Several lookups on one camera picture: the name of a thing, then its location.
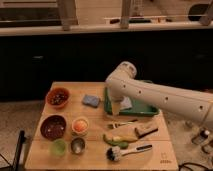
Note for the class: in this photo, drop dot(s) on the green plastic tray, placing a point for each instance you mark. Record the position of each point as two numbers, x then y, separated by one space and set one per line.
139 108

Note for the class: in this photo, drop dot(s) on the purple bowl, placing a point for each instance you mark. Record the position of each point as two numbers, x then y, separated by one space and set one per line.
53 127

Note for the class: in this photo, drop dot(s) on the grey folded cloth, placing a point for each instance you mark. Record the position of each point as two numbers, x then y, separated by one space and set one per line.
126 104

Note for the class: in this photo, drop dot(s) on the green pepper toy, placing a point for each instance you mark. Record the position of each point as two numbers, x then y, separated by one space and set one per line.
121 144

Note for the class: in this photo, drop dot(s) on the metal fork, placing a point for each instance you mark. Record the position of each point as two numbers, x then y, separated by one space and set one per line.
118 124

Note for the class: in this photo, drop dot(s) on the wooden block with black handle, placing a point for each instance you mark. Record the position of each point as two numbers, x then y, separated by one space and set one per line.
144 130

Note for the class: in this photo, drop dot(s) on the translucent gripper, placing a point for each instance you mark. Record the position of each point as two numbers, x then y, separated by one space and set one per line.
115 108

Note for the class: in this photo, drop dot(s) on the green plastic cup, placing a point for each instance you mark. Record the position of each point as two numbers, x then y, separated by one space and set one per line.
58 147

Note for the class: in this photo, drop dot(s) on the orange bowl with beans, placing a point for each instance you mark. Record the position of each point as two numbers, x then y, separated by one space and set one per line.
57 98

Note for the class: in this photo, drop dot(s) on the spice bottles cluster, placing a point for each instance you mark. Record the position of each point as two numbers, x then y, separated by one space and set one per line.
201 137

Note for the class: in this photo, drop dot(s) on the small bowl with orange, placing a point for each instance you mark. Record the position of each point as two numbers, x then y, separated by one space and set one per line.
80 126

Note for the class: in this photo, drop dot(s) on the black stand pole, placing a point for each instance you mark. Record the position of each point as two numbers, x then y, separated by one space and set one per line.
20 142

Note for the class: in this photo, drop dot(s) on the blue sponge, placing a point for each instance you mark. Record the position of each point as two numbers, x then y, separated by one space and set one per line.
90 100

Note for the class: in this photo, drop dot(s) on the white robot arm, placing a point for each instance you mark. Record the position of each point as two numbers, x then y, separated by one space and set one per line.
193 105

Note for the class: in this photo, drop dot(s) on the yellow corn cob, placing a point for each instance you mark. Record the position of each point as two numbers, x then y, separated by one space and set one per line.
128 139

